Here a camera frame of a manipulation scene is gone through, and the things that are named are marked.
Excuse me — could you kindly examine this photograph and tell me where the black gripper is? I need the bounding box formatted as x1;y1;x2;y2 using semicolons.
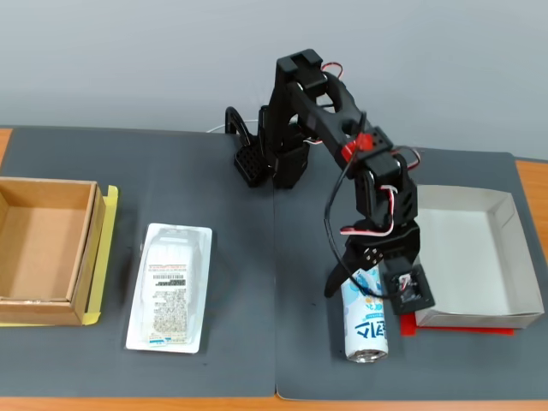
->
324;220;423;299

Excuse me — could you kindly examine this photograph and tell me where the white plastic-wrapped package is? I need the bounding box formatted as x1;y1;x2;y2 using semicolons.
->
343;264;390;366

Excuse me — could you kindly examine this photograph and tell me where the white paper tray box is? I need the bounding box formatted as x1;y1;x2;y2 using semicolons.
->
413;184;546;330

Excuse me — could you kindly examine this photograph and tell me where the brown cardboard box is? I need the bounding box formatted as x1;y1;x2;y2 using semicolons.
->
0;177;104;327

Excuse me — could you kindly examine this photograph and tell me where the red flat sheet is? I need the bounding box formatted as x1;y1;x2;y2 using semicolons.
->
400;312;515;338

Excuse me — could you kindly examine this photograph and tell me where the grey textured table mat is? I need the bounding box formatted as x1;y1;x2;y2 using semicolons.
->
272;140;548;402
0;126;277;399

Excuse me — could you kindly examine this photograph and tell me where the black table clamp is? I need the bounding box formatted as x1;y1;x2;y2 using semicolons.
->
224;105;276;190

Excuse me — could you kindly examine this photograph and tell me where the white plastic blister package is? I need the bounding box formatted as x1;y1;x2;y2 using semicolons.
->
125;222;214;355

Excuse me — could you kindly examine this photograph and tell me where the yellow cardboard lid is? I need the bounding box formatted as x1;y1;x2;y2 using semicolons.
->
0;184;120;329

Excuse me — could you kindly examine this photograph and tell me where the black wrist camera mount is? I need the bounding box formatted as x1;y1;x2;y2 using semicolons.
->
382;264;437;317

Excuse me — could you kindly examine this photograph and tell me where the black camera cable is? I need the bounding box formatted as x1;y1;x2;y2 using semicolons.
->
324;111;389;300

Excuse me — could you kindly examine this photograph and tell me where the red cable clip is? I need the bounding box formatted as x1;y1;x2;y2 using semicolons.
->
341;133;374;158

